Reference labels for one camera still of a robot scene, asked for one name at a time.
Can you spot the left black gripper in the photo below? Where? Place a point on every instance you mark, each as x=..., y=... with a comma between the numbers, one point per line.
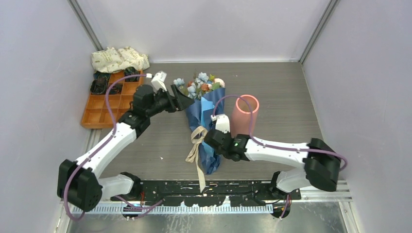
x=182, y=101

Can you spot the aluminium rail frame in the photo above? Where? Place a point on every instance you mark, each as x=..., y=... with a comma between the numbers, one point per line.
x=134, y=209

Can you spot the dark rolled sock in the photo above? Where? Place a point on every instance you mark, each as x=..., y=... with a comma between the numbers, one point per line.
x=98, y=86
x=131, y=72
x=116, y=89

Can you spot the beige ribbon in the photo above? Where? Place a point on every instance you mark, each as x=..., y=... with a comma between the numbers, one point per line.
x=197, y=137

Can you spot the dark rolled sock top right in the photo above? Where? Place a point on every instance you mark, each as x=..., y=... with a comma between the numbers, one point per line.
x=131, y=72

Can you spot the orange compartment tray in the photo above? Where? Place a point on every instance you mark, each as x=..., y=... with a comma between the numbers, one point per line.
x=100, y=108

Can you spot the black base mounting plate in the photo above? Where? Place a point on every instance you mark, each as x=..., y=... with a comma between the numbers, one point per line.
x=239, y=193

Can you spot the cream patterned cloth bag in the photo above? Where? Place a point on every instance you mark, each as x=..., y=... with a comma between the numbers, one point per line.
x=114, y=60

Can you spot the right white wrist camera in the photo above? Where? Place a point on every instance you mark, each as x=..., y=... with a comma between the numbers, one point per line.
x=221, y=123

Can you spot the flower bouquet blue paper wrap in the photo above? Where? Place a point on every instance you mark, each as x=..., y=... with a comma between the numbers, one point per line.
x=206, y=90

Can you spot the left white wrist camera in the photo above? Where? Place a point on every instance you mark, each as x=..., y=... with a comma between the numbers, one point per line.
x=158, y=81

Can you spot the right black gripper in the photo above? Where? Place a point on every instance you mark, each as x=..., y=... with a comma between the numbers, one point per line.
x=219, y=151

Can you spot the pink cylindrical vase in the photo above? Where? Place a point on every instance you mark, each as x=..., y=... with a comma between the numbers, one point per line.
x=244, y=115

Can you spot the dark rolled sock left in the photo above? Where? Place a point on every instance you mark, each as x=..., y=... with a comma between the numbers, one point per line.
x=98, y=86

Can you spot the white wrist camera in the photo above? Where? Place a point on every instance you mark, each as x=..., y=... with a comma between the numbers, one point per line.
x=158, y=81
x=221, y=123

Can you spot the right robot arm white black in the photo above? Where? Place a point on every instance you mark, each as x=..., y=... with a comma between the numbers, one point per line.
x=314, y=163

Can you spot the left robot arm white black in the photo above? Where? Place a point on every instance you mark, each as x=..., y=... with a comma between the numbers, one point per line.
x=79, y=181

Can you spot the dark rolled sock middle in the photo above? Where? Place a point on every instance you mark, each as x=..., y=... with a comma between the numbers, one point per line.
x=116, y=89

